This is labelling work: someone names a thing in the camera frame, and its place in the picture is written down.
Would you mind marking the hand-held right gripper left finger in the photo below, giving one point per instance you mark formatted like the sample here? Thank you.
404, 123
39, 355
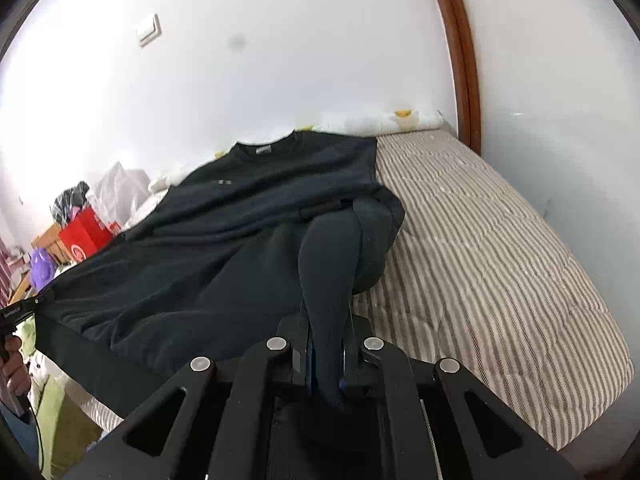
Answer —
250, 385

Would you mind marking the person's left hand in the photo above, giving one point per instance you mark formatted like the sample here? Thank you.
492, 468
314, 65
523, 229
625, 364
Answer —
15, 367

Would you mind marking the white plastic bag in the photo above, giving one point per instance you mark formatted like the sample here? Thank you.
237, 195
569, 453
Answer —
120, 185

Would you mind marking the striped bed mattress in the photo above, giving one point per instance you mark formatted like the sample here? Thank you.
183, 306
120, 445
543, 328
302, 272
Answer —
475, 285

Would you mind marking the green cloth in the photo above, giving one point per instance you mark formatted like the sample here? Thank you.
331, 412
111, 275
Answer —
55, 410

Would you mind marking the white pillow at wall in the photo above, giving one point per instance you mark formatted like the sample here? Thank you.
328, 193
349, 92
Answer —
400, 120

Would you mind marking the dark plaid cloth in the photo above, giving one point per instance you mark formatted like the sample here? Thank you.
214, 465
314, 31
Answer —
70, 205

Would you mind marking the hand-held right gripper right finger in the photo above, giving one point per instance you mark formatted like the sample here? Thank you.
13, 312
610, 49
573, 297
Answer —
400, 390

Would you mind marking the black long-sleeve sweatshirt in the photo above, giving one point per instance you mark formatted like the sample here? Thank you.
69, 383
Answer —
200, 260

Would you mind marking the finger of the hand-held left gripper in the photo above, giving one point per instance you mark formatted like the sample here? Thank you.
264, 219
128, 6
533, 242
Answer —
40, 301

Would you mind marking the white wall light switch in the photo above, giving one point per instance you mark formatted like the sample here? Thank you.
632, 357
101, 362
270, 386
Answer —
148, 29

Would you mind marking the purple plastic bag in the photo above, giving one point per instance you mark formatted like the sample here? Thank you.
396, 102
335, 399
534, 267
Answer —
42, 270

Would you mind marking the red paper shopping bag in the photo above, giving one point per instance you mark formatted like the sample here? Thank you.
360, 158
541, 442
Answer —
82, 240

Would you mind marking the person's blue jeans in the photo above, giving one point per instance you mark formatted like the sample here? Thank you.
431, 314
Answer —
20, 432

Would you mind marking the brown wooden door frame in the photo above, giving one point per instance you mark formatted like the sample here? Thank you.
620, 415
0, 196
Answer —
460, 60

